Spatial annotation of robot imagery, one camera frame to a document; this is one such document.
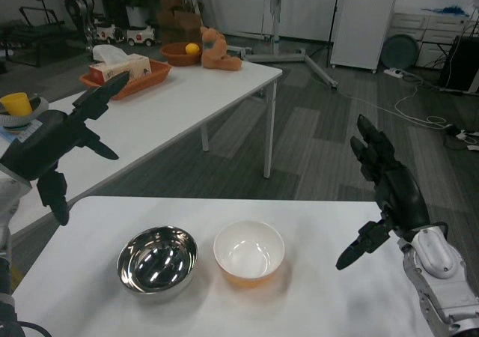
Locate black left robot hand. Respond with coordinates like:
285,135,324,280
0,70,130,227

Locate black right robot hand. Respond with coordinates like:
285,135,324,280
335,113,432,272

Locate shiny metal bowl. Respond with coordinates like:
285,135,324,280
117,225,199,302

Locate grey bowl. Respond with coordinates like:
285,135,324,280
0,96,50,129

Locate round orange basket bowl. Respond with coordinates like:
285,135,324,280
159,42,205,68

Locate orange bowl white inside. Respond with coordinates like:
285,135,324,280
213,219,286,289

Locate stack of coloured plates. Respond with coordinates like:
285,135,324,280
2,122,35,135

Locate yellow plastic cup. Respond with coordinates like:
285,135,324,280
0,92,33,118

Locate power strip with plugs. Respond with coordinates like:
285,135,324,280
444,126,479,151

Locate tissue box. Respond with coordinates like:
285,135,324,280
88,44,153,84

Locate white toy car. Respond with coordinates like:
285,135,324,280
126,24,156,48
94,23,125,46

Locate orange rectangular tray basket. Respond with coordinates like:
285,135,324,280
79,60,174,102

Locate background humanoid robot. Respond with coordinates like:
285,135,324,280
58,0,99,52

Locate round grey disc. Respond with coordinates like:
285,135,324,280
382,33,421,70

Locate black computer case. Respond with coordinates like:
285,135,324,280
437,34,479,94

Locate white plant pot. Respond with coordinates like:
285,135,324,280
124,4,151,29

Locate white drawer cabinet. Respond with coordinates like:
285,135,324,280
388,12,469,69

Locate white tall cabinet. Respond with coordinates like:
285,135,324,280
330,0,403,73

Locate brown cardboard boxes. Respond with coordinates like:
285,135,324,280
155,0,204,46

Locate orange teddy bear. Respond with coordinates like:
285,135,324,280
199,25,243,72

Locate black tripod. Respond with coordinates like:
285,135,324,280
309,0,344,69

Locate white gantry stand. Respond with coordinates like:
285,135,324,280
242,0,341,90

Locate white floor cable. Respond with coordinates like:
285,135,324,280
335,84,451,131

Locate black treadmill frame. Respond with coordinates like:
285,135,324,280
0,6,67,69

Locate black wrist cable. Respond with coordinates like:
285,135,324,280
13,318,52,337

